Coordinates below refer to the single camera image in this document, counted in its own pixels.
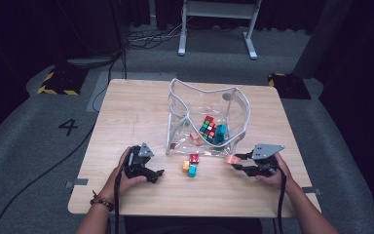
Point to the green toy block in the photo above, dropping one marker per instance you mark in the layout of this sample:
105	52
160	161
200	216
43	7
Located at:
220	148

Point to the multicoloured puzzle cube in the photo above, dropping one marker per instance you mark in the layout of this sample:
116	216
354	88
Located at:
207	130

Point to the salmon toy block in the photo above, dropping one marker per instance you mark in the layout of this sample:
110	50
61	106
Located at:
194	136

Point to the black yellow striped base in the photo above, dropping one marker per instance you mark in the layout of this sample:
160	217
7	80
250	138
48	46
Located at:
289	86
61	83

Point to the white keyboard stand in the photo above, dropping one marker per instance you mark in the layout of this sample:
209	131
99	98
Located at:
219	9

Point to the clear plastic bag white trim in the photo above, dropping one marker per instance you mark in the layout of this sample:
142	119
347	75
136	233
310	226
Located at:
178	143

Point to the person's right hand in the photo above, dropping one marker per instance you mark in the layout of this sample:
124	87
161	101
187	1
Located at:
279	178

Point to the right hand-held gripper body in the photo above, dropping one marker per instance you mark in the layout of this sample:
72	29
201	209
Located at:
264	165

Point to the yellow toy block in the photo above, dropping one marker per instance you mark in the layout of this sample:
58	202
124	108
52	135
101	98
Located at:
186	166

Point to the grey round disc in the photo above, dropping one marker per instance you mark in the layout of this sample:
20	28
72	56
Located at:
227	97

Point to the grey stand base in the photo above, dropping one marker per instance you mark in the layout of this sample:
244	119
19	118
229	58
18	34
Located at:
91	62

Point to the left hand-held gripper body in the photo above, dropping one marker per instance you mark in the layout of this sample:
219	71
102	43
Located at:
137	161

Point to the grey tape strip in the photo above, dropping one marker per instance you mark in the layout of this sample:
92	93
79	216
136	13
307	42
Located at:
311	190
78	182

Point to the pink toy block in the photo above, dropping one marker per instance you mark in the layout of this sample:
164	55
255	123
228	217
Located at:
232	159

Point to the person's dark clothing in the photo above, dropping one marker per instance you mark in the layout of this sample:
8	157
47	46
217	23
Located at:
194	226

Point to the teal house-shaped toy block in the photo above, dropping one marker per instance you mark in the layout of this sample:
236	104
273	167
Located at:
186	122

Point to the person's left hand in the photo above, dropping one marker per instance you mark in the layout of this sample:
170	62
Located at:
118	180

